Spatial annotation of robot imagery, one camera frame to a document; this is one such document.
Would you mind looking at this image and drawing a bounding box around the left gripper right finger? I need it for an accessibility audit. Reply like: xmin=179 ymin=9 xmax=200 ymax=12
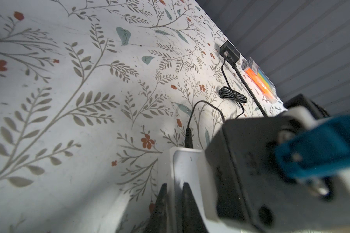
xmin=181 ymin=183 xmax=209 ymax=233

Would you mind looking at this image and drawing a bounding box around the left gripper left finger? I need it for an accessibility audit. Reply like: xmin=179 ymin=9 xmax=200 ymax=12
xmin=144 ymin=183 xmax=167 ymax=233

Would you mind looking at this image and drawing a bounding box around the white network switch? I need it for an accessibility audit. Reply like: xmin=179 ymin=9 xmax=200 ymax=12
xmin=100 ymin=146 xmax=240 ymax=233

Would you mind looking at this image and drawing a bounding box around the short black ethernet cable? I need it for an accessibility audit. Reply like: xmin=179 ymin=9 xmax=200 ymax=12
xmin=227 ymin=53 xmax=269 ymax=118

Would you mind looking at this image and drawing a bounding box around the pack of coloured markers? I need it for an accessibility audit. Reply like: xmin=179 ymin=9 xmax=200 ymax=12
xmin=242 ymin=57 xmax=278 ymax=103

